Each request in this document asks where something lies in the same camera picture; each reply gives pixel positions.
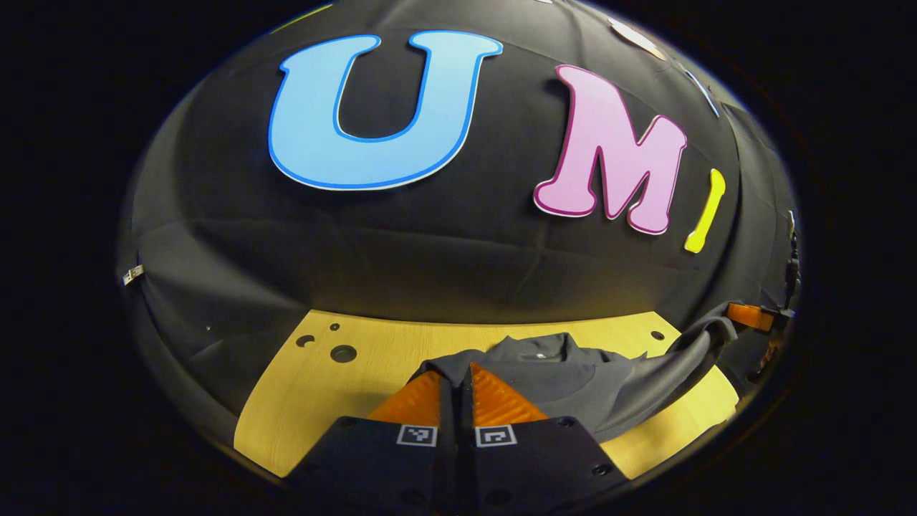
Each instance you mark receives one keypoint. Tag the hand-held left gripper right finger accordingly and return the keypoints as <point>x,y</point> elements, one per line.
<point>537,473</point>

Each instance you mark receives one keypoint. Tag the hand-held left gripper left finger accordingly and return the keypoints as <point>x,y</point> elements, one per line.
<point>387,473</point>

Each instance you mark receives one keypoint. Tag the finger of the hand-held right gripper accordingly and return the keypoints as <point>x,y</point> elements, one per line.
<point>751,316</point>

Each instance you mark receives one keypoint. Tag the grey button shirt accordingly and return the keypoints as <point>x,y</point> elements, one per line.
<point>587,387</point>

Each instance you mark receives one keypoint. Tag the black backdrop cloth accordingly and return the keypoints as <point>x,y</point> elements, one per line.
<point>430,244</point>

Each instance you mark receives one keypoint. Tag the white cloth clip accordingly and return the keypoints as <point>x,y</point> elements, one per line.
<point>132,274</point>

